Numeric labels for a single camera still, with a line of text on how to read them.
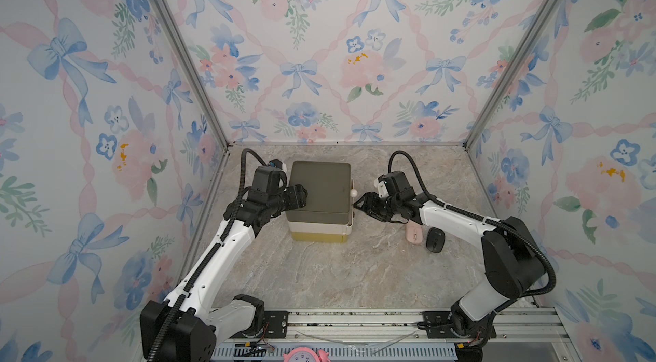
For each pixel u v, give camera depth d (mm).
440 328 727
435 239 880
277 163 701
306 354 676
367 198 808
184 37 859
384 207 763
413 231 900
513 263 455
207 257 446
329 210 819
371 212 788
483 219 501
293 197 689
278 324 745
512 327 763
